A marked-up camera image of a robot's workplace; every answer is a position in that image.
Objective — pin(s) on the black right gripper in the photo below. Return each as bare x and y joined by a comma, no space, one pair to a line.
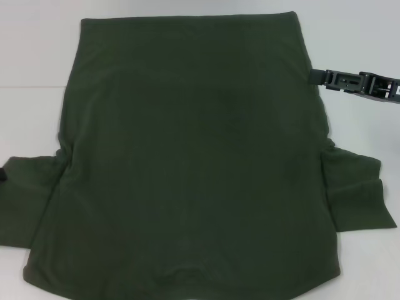
381,89

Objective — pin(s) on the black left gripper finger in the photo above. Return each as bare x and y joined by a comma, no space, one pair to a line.
2,174

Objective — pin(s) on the dark green shirt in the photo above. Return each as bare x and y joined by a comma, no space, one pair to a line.
200,125

